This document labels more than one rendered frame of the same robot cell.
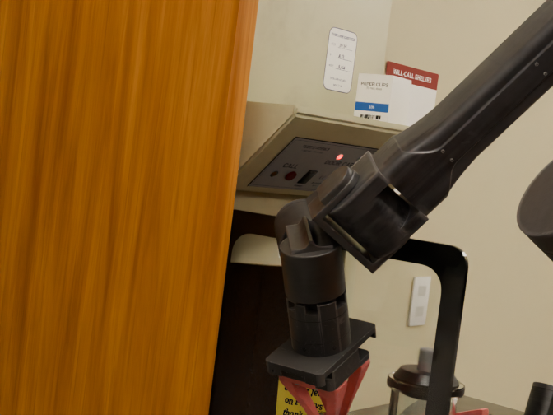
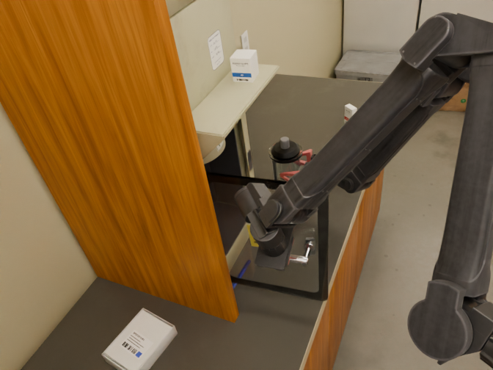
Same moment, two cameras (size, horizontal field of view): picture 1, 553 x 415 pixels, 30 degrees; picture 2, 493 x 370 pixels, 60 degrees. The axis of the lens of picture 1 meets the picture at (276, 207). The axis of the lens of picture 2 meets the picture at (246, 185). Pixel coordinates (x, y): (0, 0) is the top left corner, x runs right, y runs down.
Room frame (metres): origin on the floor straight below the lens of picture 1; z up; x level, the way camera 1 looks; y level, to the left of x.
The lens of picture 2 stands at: (0.38, 0.08, 1.97)
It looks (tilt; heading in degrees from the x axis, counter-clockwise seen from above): 40 degrees down; 351
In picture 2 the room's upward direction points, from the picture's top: 9 degrees counter-clockwise
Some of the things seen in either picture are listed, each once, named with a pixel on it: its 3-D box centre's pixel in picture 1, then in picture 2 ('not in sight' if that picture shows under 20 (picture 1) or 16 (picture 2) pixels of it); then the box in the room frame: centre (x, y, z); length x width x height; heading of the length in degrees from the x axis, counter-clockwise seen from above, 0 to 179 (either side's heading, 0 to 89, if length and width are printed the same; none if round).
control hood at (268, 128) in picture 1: (336, 158); (235, 112); (1.25, -0.06, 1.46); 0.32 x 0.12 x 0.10; 141
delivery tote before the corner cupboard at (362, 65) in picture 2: not in sight; (374, 79); (3.43, -1.68, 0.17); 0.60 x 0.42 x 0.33; 49
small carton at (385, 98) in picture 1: (382, 100); (244, 65); (1.31, -0.12, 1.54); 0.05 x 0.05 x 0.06; 56
